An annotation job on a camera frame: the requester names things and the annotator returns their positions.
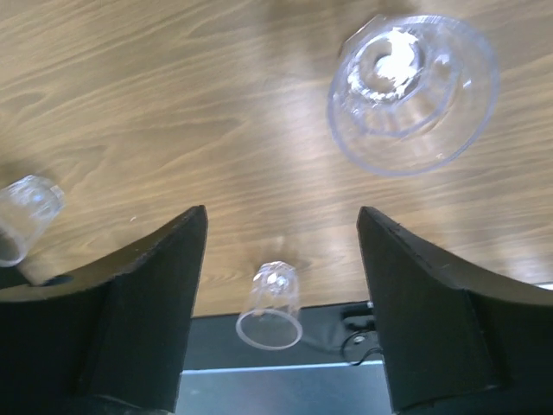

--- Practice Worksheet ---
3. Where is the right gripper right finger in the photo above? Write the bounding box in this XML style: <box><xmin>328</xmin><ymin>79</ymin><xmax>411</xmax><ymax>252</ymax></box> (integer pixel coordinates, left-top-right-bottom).
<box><xmin>357</xmin><ymin>207</ymin><xmax>552</xmax><ymax>414</ymax></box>

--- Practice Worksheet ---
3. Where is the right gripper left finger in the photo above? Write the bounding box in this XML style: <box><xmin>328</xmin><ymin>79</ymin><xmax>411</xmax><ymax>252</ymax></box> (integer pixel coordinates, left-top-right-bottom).
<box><xmin>1</xmin><ymin>205</ymin><xmax>207</xmax><ymax>414</ymax></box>

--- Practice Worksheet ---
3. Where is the clear faceted glass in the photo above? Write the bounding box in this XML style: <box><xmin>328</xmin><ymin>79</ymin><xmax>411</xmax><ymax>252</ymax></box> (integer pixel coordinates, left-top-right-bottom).
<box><xmin>327</xmin><ymin>15</ymin><xmax>499</xmax><ymax>176</ymax></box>

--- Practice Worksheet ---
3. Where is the clear plastic cup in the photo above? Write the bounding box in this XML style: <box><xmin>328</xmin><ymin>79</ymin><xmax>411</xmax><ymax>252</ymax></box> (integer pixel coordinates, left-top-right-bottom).
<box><xmin>1</xmin><ymin>175</ymin><xmax>65</xmax><ymax>267</ymax></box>
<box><xmin>235</xmin><ymin>261</ymin><xmax>303</xmax><ymax>351</ymax></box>

